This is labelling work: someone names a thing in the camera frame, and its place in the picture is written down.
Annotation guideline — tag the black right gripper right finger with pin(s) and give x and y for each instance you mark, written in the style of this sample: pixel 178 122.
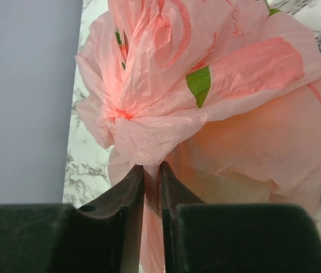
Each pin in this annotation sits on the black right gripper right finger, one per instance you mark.
pixel 201 237

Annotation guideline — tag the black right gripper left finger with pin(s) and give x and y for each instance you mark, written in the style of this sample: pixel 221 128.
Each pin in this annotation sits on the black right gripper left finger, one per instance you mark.
pixel 103 235

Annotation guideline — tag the pink plastic bag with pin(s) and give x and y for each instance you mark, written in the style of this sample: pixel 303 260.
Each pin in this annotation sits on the pink plastic bag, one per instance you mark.
pixel 228 92

